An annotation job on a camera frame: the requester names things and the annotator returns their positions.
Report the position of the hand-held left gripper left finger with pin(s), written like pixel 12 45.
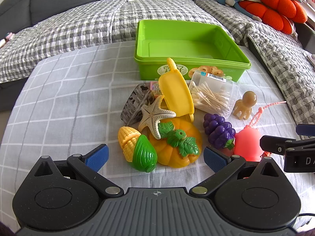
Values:
pixel 98 155

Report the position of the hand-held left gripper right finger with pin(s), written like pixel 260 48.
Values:
pixel 213 157

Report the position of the grey brown hair claw clip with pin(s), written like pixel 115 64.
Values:
pixel 133 100

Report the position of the small pink box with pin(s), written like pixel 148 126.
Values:
pixel 155 87

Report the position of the grey checked quilt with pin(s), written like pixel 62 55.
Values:
pixel 73 29

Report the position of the grey checked pebble-backed blanket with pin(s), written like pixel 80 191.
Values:
pixel 275 54

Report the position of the grey grid bedsheet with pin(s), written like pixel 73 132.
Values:
pixel 61 103

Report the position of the purple toy grapes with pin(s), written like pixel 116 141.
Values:
pixel 219 130

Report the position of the beige starfish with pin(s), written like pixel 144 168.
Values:
pixel 150 118

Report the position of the green plastic box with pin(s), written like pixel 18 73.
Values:
pixel 172 44

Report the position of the yellow plastic toy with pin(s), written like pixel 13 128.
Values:
pixel 174 91

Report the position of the toy corn with green husk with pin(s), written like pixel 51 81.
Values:
pixel 129 140

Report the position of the pink octopus toy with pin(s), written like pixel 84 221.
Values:
pixel 247 142

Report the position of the orange flower cushion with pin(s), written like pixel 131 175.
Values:
pixel 275 7

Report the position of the orange toy pumpkin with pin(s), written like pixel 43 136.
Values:
pixel 172 156

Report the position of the amber octopus toy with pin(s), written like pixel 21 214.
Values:
pixel 246 103

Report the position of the clear cotton swab container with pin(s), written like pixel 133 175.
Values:
pixel 211 95

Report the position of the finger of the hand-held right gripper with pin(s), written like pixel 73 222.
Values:
pixel 275 145
pixel 306 129

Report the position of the red toy piece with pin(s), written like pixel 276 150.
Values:
pixel 226 152

